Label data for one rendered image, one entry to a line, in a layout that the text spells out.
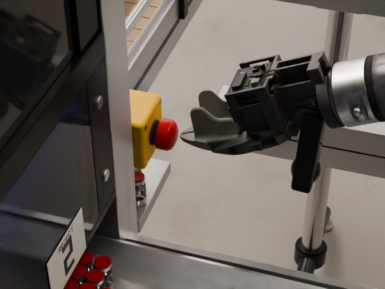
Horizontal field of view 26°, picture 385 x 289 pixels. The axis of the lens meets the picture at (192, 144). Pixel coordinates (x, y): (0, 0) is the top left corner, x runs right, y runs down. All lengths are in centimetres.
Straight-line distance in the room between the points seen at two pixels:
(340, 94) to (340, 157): 96
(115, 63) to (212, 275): 29
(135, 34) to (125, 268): 47
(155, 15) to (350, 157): 64
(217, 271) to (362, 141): 88
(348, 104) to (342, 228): 148
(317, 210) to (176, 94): 97
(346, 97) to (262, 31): 228
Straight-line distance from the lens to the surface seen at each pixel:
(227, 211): 239
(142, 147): 103
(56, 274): 86
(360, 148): 185
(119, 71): 92
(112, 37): 88
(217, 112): 103
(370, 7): 163
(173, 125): 104
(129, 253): 104
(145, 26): 140
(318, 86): 93
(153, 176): 117
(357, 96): 91
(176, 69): 296
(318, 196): 198
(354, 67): 93
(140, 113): 103
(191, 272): 103
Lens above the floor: 165
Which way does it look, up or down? 39 degrees down
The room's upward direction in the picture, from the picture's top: straight up
